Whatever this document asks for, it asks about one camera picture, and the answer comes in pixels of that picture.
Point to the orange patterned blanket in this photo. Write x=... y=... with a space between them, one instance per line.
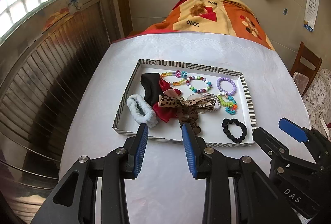
x=227 y=17

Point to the floral fabric cover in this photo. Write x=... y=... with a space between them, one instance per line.
x=317 y=102

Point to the wooden chair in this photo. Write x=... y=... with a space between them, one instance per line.
x=305 y=68

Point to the black scrunchie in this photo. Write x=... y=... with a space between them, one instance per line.
x=234 y=130

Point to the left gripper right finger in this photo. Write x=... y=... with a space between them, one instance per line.
x=194 y=150

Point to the eye chart poster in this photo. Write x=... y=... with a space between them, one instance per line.
x=311 y=12

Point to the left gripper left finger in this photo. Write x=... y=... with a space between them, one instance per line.
x=136 y=147

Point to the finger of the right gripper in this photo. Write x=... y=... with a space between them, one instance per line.
x=293 y=130

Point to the leopard print bow scrunchie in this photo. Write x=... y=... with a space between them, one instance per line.
x=185 y=111

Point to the striped black white tray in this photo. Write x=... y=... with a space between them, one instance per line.
x=166 y=94

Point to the white fluffy scrunchie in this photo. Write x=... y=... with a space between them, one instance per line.
x=141 y=111

